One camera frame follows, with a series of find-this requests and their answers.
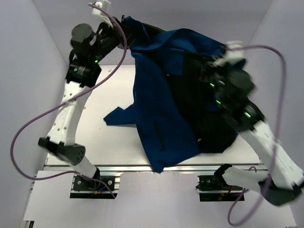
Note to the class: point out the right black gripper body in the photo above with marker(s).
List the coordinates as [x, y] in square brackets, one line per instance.
[212, 75]

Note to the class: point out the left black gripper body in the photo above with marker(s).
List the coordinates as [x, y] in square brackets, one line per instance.
[109, 40]

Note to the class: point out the blue zip jacket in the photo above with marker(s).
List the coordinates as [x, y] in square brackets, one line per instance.
[175, 113]

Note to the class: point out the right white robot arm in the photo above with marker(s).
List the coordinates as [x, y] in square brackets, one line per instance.
[229, 87]

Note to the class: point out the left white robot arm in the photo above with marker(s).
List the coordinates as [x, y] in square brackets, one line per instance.
[88, 49]

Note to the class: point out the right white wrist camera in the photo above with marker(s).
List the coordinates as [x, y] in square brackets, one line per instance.
[233, 54]

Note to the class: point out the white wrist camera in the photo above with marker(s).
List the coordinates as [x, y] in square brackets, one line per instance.
[233, 54]
[100, 11]

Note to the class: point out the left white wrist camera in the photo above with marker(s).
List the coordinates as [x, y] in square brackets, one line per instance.
[100, 11]

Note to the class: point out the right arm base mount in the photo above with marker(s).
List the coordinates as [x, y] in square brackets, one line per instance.
[213, 188]

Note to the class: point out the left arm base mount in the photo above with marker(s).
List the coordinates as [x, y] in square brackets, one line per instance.
[86, 189]

